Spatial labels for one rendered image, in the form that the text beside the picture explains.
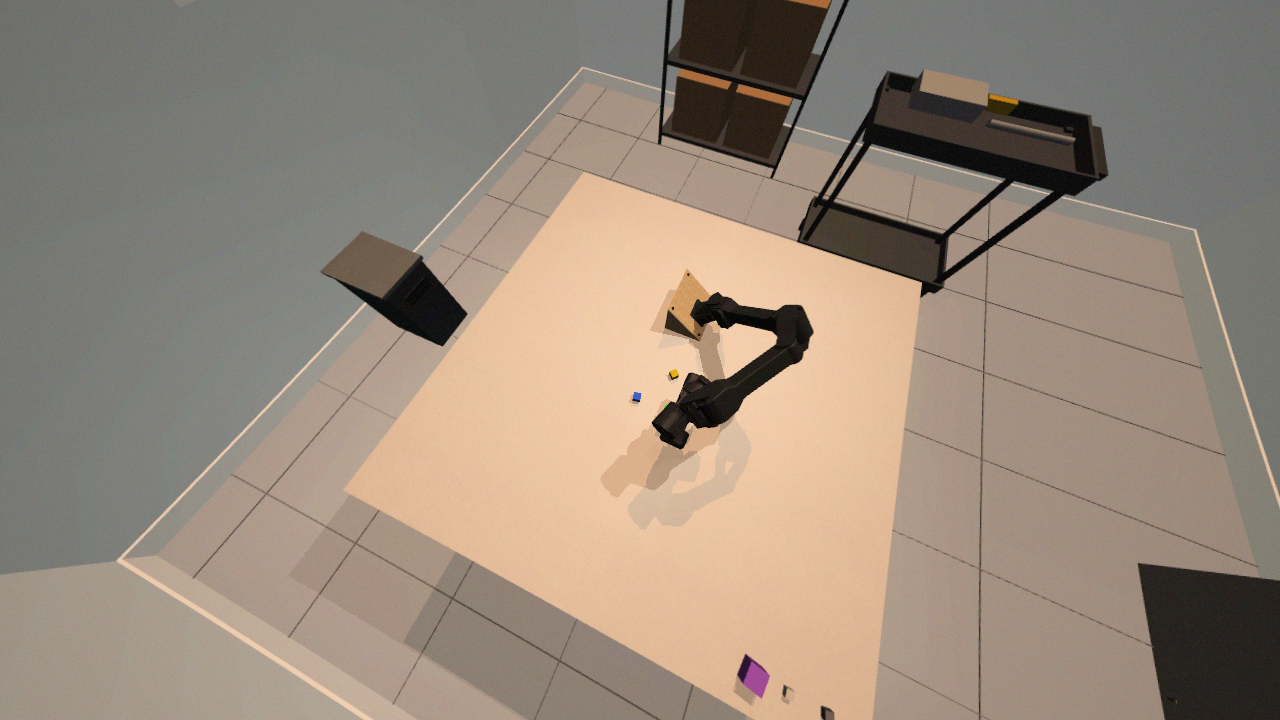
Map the purple block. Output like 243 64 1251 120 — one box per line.
737 653 771 698

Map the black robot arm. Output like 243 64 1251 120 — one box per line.
652 292 814 439

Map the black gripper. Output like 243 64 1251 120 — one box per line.
660 373 699 448

